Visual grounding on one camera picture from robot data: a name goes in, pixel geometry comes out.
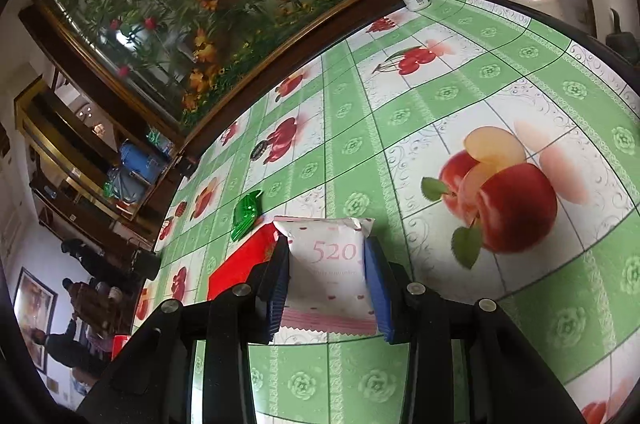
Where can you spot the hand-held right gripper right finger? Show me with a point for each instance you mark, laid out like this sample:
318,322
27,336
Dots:
380,289

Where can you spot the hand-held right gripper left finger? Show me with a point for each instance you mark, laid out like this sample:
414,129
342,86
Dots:
277,289

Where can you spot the red snack packet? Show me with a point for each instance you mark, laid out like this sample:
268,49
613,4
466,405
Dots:
240,261

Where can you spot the white and pink snack packet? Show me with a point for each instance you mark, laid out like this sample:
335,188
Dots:
327,269

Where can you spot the green snack packet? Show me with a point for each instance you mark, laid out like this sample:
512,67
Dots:
246,213

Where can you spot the small black round object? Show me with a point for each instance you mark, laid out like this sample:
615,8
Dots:
258,151

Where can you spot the blue plastic bucket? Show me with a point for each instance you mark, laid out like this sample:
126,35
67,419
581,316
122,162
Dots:
137,159

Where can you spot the glass cabinet with artificial flowers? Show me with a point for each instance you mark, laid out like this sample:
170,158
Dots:
215,4

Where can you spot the dark metal flashlight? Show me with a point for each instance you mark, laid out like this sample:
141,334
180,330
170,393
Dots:
622,39

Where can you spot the framed wall picture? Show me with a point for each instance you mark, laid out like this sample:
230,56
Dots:
32,319

